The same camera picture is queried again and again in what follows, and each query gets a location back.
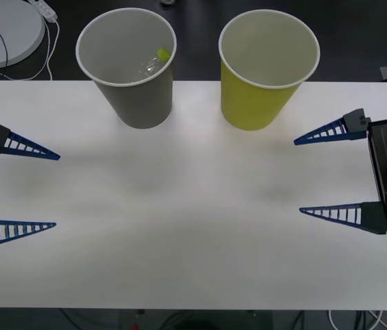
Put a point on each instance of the white round disc base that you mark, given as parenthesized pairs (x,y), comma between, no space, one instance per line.
(18,31)

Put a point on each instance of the clear bottle with green cap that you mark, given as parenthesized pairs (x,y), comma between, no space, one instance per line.
(162,54)

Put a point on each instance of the white power strip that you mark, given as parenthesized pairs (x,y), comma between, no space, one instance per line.
(46,9)

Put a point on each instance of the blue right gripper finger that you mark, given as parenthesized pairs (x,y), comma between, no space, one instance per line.
(372,216)
(354,127)

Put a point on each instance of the yellow-green plastic bin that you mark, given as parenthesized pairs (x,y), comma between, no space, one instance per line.
(251,106)

